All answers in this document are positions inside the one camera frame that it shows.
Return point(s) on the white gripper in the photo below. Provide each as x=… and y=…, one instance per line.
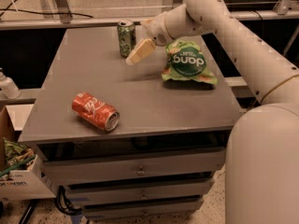
x=154, y=29

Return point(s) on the green soda can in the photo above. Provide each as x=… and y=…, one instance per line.
x=126, y=35

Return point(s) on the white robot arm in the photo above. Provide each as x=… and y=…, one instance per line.
x=262, y=157

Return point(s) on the red coke can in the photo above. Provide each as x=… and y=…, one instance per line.
x=95, y=111

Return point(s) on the green chip bag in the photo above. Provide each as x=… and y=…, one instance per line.
x=186, y=62

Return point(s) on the grey drawer cabinet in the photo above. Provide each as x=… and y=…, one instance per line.
x=160, y=158

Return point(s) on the white plastic bottle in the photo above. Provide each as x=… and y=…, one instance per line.
x=8, y=86

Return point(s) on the white cardboard box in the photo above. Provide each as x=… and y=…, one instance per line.
x=22, y=184

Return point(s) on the metal railing frame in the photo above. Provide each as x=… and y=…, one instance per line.
x=27, y=14

